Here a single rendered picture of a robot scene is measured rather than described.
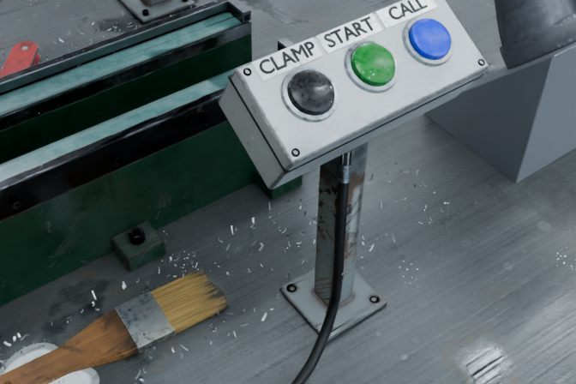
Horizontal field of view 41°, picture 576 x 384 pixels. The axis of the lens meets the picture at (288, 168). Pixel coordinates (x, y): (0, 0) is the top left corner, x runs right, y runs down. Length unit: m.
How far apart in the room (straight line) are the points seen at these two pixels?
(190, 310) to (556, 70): 0.40
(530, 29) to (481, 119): 0.10
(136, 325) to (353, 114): 0.30
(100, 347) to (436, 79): 0.35
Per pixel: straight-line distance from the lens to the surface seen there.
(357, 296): 0.70
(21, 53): 1.00
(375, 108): 0.49
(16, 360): 0.70
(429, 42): 0.53
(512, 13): 0.84
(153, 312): 0.69
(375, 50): 0.50
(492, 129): 0.82
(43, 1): 1.13
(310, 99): 0.47
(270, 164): 0.48
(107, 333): 0.69
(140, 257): 0.72
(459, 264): 0.74
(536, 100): 0.77
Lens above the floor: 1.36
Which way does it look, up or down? 43 degrees down
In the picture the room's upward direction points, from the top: 1 degrees clockwise
